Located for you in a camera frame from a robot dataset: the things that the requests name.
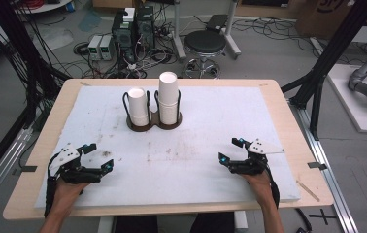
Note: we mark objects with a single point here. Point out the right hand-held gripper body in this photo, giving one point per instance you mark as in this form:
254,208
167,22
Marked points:
252,165

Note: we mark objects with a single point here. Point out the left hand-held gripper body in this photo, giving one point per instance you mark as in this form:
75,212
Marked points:
66,155

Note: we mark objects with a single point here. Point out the short stack of paper cups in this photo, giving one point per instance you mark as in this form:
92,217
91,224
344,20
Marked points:
138,108

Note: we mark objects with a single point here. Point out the tall stack of paper cups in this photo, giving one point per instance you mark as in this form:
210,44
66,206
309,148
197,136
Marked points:
168,93

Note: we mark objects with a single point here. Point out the person's right hand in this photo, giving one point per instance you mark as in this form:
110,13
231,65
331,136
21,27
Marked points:
259,187

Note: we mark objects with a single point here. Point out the person's left hand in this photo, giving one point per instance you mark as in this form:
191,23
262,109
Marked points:
68,192

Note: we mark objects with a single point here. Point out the white foam mat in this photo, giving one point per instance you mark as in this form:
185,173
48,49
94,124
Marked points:
188,161

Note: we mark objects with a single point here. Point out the thin wooden stick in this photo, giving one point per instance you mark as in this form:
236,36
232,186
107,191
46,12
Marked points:
307,190

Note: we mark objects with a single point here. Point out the person's legs in dark pants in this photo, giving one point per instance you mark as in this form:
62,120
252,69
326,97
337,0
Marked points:
136,225

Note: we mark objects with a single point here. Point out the black tape cross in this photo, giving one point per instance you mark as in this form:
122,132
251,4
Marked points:
323,216

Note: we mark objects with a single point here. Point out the grey power supply unit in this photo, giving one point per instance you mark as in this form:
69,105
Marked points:
107,47
94,48

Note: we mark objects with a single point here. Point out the black round stool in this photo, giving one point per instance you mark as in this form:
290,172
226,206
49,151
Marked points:
205,41

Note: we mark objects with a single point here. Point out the white platform board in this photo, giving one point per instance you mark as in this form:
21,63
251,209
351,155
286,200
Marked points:
353,106

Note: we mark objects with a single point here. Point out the white metal stand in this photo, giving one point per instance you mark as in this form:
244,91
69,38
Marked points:
178,39

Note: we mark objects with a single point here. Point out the black flat device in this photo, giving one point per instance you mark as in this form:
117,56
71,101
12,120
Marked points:
217,22

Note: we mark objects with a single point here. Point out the cardboard box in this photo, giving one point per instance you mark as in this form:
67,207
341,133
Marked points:
327,16

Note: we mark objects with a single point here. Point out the aluminium rail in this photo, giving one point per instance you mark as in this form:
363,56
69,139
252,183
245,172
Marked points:
320,155
3,161

